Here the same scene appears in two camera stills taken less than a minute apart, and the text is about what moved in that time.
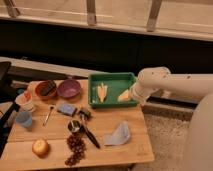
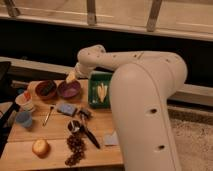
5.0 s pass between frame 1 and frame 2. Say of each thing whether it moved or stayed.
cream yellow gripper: moved
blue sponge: stayed
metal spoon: stayed
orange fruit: stayed
